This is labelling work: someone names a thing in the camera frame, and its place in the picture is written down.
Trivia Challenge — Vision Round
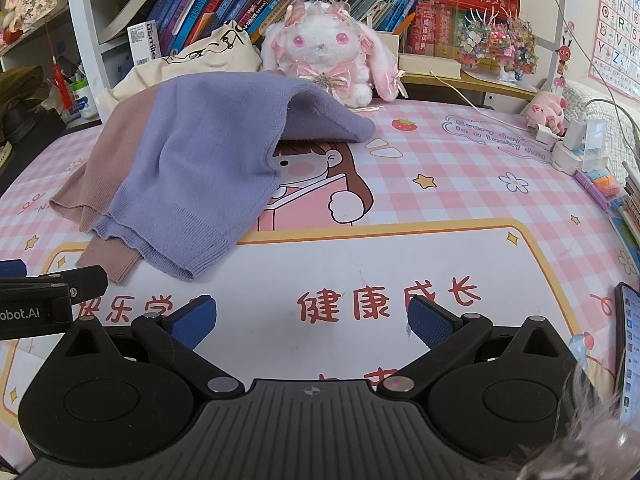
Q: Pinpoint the white pink plush bunny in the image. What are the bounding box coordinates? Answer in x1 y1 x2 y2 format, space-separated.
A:
260 0 402 108

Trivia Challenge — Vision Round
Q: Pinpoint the white bookshelf frame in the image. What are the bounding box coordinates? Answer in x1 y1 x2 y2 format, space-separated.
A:
67 0 132 100

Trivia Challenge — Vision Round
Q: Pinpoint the black smartphone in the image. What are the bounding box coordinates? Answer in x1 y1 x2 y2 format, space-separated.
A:
614 282 640 431

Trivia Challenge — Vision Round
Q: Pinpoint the olive green garment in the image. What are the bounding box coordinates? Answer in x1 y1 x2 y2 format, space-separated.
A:
0 65 43 113

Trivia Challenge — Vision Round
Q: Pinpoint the stack of spiral notebooks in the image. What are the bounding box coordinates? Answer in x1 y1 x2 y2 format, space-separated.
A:
622 162 640 244

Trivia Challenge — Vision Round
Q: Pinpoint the purple and pink knit sweater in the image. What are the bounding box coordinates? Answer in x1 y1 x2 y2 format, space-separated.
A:
50 72 375 284

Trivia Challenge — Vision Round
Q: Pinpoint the row of colourful books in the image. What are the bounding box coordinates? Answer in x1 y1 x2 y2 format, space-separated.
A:
144 0 426 57

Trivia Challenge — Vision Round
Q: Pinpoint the colourful bead ornament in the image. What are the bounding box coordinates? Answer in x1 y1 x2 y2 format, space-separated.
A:
454 10 538 80

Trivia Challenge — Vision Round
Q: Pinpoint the cream canvas tote bag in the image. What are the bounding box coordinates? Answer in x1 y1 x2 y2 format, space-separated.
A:
96 21 262 116

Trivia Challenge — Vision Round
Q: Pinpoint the alphabet wall poster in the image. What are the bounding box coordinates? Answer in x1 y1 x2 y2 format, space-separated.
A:
590 0 640 102

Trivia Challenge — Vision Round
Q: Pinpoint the purple pen case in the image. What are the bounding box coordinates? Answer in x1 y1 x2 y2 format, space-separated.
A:
574 170 610 210

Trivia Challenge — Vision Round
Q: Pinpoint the white lotion bottle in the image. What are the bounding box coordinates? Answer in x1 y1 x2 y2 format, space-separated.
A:
70 78 99 119

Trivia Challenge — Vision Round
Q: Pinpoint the pink checkered cartoon desk mat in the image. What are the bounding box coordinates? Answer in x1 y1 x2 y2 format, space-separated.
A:
0 97 640 470

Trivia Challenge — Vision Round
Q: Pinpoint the white power adapter block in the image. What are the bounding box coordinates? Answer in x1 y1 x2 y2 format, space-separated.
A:
535 119 608 177

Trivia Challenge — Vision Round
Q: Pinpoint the small pink plush pig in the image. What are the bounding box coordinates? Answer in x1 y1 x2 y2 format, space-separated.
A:
525 91 567 136

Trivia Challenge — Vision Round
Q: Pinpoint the red book box set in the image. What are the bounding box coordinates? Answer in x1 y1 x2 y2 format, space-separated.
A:
405 0 522 61

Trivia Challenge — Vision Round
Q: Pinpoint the white charging cable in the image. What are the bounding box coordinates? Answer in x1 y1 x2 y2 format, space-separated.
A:
429 70 547 137

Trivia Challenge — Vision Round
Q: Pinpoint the cream flat box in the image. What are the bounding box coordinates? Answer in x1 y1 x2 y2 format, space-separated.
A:
398 53 461 79

